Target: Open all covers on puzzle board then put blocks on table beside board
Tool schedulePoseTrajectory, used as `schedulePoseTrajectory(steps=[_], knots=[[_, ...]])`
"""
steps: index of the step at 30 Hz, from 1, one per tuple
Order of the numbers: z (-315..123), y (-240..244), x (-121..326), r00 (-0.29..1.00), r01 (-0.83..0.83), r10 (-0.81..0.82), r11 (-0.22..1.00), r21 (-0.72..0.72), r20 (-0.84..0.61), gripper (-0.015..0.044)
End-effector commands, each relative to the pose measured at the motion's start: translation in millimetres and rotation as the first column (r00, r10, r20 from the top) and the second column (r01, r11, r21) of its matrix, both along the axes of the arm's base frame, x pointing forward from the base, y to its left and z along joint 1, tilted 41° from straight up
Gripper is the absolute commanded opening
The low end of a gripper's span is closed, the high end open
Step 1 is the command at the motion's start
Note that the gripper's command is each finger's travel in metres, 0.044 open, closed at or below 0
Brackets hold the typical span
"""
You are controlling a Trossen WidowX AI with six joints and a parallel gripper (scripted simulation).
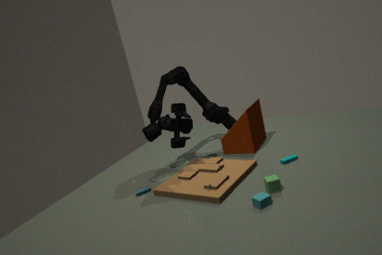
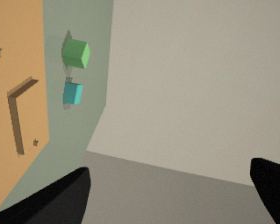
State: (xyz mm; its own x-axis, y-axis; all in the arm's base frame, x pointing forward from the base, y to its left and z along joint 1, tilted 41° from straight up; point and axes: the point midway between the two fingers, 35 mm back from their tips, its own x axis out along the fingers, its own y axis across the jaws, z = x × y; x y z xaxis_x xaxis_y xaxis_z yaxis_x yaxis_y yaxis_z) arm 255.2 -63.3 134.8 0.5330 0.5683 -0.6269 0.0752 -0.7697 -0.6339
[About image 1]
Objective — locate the teal cube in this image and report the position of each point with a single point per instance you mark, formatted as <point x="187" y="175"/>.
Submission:
<point x="261" y="200"/>

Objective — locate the cyan rectangular block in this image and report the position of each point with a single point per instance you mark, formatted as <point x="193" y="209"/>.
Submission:
<point x="288" y="159"/>

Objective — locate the teal flat bar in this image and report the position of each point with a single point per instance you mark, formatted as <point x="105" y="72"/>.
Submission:
<point x="143" y="191"/>

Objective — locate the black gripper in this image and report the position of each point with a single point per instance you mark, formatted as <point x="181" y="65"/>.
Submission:
<point x="175" y="124"/>

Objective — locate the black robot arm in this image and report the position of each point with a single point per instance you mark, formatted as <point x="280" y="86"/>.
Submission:
<point x="211" y="111"/>

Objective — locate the green cube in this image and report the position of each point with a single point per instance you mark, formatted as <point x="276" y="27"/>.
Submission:
<point x="272" y="183"/>

